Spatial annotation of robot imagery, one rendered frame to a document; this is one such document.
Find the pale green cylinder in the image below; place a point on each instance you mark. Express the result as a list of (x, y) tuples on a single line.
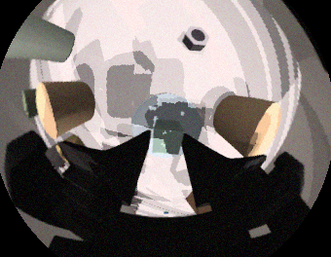
[(29, 100)]

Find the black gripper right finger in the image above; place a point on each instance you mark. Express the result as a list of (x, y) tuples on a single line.
[(210, 172)]

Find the grey hex nut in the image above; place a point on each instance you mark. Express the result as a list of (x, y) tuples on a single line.
[(195, 38)]

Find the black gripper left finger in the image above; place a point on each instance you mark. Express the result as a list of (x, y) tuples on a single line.
[(120, 167)]

